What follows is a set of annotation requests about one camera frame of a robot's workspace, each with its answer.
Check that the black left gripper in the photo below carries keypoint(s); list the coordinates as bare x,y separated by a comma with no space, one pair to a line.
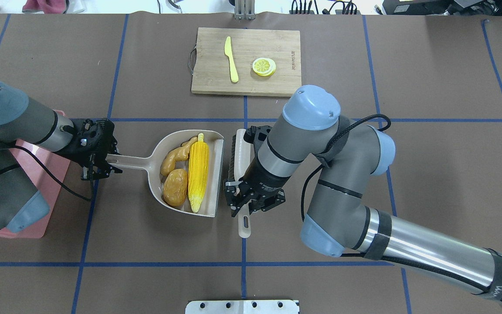
78,152

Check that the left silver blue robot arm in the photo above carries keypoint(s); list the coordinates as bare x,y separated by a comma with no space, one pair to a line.
24,118

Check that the yellow plastic toy knife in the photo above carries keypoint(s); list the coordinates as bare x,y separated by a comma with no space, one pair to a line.
234,77

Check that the pink cloth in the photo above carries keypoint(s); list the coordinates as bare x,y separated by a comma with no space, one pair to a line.
46,6

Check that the bamboo cutting board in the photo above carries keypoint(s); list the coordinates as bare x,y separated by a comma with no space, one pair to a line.
211,70

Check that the yellow toy lemon slice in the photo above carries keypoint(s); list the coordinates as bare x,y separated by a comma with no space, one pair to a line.
264,67

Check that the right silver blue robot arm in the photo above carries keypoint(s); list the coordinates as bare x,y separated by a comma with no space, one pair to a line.
349,153

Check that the aluminium frame post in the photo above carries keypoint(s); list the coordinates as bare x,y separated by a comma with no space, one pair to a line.
244,9

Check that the metal mounting plate with bolts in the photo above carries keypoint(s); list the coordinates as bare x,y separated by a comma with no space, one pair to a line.
274,306

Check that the black monitor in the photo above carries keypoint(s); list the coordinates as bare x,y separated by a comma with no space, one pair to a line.
440,7

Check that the beige hand brush black bristles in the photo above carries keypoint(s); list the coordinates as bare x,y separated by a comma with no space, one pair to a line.
242,160

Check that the brown toy potato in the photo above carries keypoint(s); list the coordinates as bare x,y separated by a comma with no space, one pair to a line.
175,188

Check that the tan toy ginger root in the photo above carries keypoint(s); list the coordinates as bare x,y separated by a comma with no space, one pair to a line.
176,155

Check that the beige plastic dustpan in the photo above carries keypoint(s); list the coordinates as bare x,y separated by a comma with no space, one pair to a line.
152,165

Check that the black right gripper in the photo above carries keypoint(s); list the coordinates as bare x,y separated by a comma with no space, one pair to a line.
265,179

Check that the yellow toy corn cob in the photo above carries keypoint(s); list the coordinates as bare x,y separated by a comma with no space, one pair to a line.
198,172

